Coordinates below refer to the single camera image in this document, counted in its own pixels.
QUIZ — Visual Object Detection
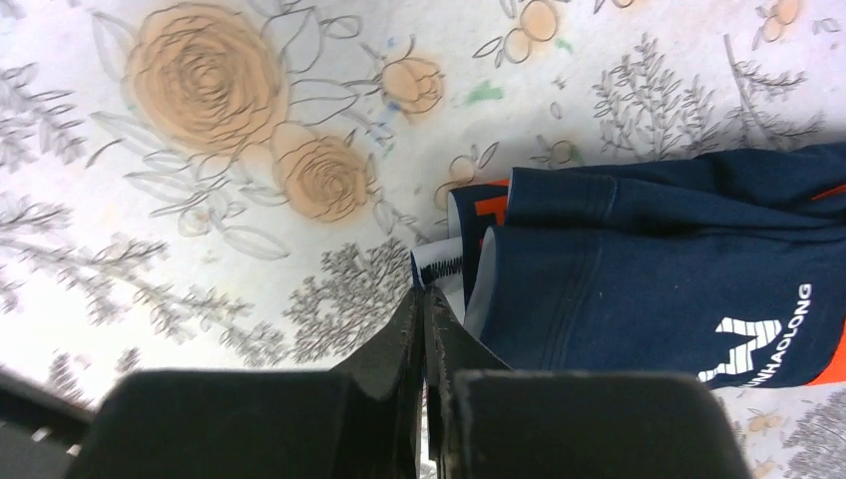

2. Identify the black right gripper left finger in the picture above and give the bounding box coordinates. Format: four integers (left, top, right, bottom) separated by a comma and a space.
332, 288, 423, 478

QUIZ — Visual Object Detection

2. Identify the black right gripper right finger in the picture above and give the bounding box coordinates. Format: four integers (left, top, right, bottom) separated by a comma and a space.
424, 286, 513, 478

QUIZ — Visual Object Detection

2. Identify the floral table mat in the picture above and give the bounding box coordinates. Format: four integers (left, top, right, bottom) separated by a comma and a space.
1, 1, 845, 478

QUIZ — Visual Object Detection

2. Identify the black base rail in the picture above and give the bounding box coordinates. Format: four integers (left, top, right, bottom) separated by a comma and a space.
1, 369, 94, 479

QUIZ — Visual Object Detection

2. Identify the navy orange boxer underwear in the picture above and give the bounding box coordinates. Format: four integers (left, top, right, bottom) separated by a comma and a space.
410, 143, 845, 388

